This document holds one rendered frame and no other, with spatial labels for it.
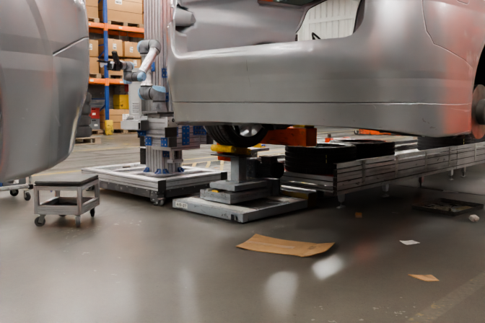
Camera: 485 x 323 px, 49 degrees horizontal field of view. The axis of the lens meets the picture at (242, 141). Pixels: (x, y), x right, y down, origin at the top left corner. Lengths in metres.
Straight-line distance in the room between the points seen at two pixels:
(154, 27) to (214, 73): 2.16
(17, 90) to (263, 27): 3.21
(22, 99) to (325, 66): 1.69
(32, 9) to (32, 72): 0.13
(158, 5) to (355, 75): 2.95
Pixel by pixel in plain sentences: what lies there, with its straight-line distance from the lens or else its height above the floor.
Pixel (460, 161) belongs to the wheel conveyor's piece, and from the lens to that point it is 6.85.
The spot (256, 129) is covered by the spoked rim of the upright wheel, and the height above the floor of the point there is 0.67.
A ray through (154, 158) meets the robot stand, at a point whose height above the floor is 0.37.
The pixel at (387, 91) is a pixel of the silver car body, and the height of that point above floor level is 0.96.
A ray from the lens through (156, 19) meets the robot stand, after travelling 5.17.
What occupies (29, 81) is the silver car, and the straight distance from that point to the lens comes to 1.25.
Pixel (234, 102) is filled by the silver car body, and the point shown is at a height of 0.90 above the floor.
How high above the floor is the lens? 0.91
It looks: 4 degrees down
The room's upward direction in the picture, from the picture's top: straight up
